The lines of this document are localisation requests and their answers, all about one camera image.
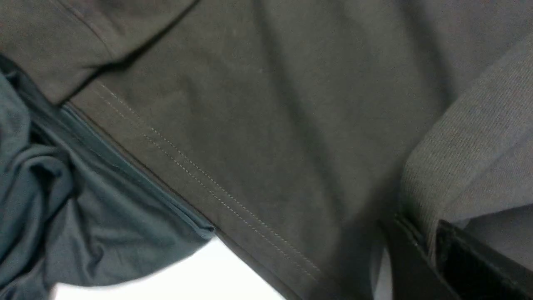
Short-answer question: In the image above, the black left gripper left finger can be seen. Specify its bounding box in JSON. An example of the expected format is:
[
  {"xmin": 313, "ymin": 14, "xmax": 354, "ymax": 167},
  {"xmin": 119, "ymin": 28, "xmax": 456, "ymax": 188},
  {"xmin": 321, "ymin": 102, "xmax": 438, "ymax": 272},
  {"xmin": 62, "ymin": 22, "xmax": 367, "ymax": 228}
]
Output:
[{"xmin": 381, "ymin": 216, "xmax": 460, "ymax": 300}]

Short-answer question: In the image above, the dark teal crumpled garment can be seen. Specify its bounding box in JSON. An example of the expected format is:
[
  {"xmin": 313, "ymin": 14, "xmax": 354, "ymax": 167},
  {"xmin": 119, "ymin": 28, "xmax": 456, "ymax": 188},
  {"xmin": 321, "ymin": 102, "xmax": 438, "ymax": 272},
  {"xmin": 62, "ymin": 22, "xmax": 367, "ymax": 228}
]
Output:
[{"xmin": 0, "ymin": 57, "xmax": 215, "ymax": 300}]

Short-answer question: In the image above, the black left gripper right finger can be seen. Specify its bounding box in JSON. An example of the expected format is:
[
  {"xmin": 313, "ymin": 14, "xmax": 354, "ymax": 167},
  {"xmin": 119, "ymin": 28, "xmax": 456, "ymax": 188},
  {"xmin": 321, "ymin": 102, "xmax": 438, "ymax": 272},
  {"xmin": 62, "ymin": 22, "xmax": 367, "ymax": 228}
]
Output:
[{"xmin": 436, "ymin": 220, "xmax": 533, "ymax": 300}]

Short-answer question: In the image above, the dark gray long-sleeved shirt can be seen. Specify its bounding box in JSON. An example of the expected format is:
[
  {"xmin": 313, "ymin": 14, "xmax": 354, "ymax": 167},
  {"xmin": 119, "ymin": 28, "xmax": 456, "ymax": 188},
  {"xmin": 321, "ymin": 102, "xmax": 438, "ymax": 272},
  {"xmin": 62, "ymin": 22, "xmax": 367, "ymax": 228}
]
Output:
[{"xmin": 1, "ymin": 0, "xmax": 532, "ymax": 300}]

